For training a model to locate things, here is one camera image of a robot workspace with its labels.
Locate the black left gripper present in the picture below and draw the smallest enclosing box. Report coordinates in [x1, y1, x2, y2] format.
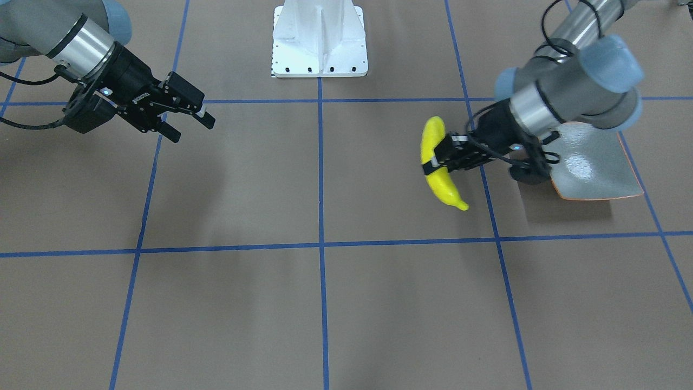
[422, 100, 522, 176]

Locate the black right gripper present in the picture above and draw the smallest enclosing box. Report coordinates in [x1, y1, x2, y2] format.
[98, 43, 216, 143]

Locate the bright yellow banana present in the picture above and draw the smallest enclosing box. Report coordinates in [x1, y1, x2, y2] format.
[419, 116, 469, 211]

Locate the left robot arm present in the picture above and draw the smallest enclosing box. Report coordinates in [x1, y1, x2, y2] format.
[421, 1, 644, 184]

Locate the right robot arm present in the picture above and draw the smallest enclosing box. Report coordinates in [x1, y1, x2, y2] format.
[1, 1, 215, 143]

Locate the grey square plate orange rim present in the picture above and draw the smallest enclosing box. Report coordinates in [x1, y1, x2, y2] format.
[545, 122, 644, 202]

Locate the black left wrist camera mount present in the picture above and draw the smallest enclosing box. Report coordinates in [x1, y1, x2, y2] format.
[509, 130, 561, 185]

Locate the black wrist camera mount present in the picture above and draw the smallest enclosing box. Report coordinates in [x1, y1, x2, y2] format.
[509, 130, 561, 185]
[62, 87, 117, 134]

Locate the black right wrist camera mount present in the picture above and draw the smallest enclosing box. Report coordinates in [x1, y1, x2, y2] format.
[62, 87, 117, 134]

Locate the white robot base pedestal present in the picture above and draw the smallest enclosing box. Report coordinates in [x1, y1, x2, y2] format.
[271, 1, 369, 77]

